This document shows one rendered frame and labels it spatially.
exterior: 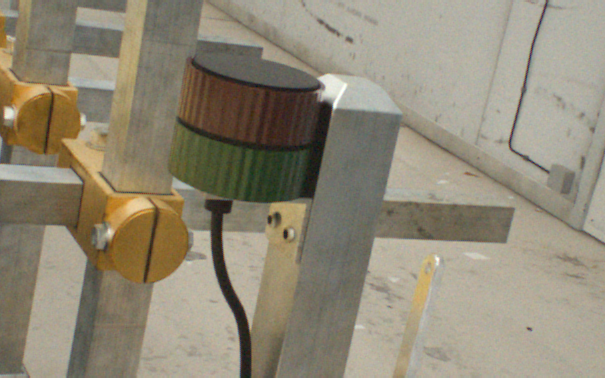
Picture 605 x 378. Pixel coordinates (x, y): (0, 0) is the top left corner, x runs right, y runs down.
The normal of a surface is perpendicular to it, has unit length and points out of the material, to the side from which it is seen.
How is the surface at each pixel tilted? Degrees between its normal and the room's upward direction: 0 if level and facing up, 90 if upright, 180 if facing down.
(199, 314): 0
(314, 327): 90
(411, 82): 90
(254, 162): 90
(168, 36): 90
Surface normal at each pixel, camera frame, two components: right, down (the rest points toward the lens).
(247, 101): -0.07, 0.27
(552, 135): -0.89, -0.05
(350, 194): 0.40, 0.33
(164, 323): 0.19, -0.94
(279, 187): 0.59, 0.34
